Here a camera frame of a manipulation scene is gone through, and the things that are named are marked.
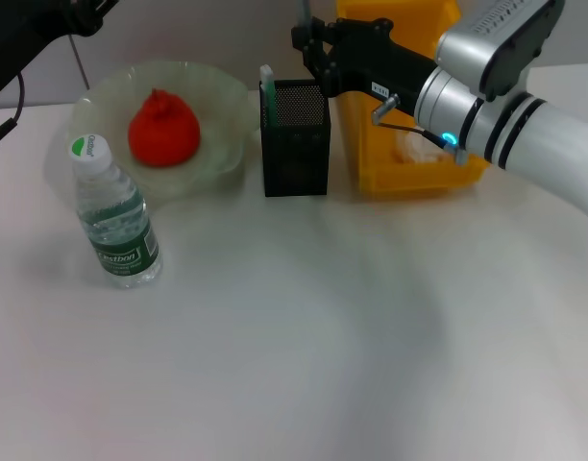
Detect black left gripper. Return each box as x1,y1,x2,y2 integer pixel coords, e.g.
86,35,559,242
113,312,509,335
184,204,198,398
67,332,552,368
0,0,120,101

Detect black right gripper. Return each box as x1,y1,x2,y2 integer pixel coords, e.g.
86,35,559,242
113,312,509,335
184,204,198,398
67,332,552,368
290,16,440,117

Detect green utility knife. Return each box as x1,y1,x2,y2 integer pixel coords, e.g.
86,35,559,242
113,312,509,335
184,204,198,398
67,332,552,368
258,64,280,131

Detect white paper ball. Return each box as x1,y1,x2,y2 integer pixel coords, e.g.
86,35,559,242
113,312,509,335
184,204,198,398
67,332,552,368
394,129,457,165

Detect red tomato-shaped toy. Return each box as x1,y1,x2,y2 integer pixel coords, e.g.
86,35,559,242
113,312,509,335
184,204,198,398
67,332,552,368
128,87,202,168

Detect clear green-label water bottle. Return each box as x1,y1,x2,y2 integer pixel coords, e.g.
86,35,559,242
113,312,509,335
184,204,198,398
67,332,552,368
66,133,163,290

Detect black mesh pen holder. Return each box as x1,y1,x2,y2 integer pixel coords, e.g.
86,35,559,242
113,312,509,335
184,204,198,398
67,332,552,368
258,79,333,198

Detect wavy green glass fruit plate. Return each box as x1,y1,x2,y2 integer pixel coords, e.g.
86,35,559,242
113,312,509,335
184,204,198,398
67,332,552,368
65,60,257,199

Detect yellow plastic bin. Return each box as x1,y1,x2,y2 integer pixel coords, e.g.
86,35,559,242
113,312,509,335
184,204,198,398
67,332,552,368
335,0,491,201

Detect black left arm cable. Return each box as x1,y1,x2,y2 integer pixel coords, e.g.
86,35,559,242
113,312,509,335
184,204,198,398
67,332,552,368
0,71,27,150

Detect grey right arm cable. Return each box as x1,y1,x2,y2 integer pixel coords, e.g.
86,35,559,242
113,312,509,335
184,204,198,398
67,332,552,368
372,93,468,167

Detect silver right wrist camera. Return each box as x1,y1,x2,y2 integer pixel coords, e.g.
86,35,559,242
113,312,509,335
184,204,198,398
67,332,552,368
436,0,568,103

